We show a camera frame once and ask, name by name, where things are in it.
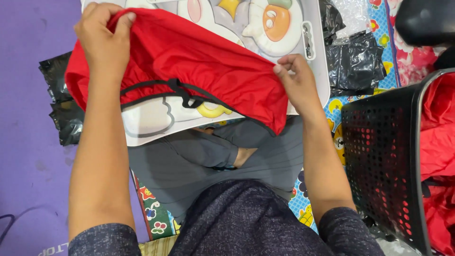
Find person's left hand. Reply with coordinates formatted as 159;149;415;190
73;2;137;74

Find person's right hand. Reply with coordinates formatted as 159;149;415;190
273;54;320;114

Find red fabric cover with black drawstring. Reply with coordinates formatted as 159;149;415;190
65;8;289;136

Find black plastic bag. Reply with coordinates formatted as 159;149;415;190
38;51;86;147
318;0;387;97

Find white cartoon print lap table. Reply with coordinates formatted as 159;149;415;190
80;0;331;147

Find purple yoga mat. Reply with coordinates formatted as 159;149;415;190
0;0;150;256

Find person's grey trousers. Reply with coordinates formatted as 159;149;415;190
128;115;305;224

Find person's foot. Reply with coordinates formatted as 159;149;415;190
233;147;258;168

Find clear plastic wrapper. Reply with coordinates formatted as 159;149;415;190
331;0;372;40

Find person's dark blue shirt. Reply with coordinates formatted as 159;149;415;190
68;179;386;256

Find colourful cartoon print mat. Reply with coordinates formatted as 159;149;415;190
132;0;403;241

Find pink floral cloth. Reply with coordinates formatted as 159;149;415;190
386;0;449;87

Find black perforated plastic basket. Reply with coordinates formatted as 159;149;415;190
341;68;455;256

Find black rounded object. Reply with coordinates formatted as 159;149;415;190
395;0;455;70

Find heap of red fabric covers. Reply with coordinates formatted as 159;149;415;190
419;73;455;256

